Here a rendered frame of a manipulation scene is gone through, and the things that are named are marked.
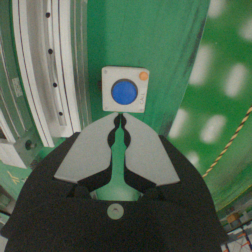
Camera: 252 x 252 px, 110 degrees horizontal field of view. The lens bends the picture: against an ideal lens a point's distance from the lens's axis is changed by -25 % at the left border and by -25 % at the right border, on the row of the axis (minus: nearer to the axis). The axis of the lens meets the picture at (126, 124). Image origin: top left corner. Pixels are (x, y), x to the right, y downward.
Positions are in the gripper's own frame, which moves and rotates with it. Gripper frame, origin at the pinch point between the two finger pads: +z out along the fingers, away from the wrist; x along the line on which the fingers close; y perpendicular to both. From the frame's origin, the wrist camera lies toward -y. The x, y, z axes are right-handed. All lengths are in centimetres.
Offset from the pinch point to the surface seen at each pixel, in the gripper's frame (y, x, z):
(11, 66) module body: -4.6, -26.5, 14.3
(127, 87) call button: -0.7, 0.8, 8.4
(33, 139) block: 16.4, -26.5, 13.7
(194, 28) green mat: -13.0, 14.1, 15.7
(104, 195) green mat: 52, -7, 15
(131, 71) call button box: -3.1, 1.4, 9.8
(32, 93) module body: 0.1, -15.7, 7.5
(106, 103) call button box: 2.9, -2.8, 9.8
